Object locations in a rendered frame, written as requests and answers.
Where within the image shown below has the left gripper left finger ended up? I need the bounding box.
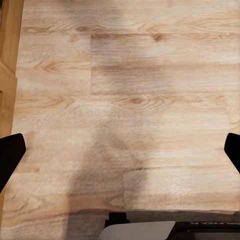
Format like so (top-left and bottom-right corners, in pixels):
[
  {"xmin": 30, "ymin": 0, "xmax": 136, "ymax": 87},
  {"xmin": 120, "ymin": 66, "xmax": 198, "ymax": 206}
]
[{"xmin": 0, "ymin": 133, "xmax": 26, "ymax": 194}]

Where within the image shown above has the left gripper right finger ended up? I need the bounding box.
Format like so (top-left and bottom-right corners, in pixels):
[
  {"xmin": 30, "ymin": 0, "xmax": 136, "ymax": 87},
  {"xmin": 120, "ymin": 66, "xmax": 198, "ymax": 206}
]
[{"xmin": 224, "ymin": 132, "xmax": 240, "ymax": 173}]

